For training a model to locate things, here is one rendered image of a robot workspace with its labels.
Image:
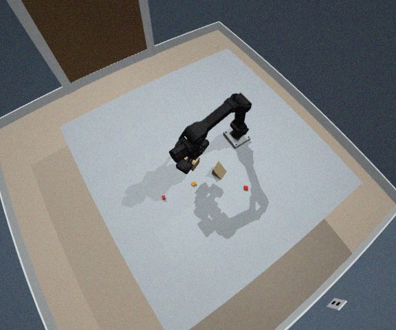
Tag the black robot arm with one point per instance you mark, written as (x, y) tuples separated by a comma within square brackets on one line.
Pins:
[(197, 131)]

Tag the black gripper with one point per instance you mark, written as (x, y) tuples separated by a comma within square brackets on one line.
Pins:
[(184, 165)]

